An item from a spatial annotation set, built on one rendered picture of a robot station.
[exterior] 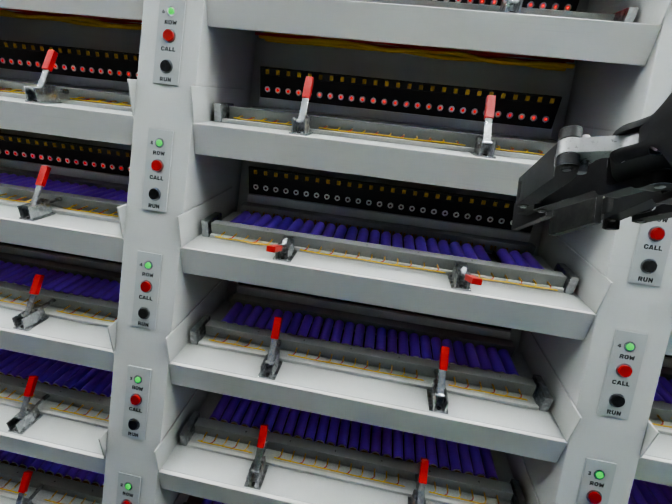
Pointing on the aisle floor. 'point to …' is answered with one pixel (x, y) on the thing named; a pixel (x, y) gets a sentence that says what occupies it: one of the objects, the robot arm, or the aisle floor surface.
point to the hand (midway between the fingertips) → (551, 212)
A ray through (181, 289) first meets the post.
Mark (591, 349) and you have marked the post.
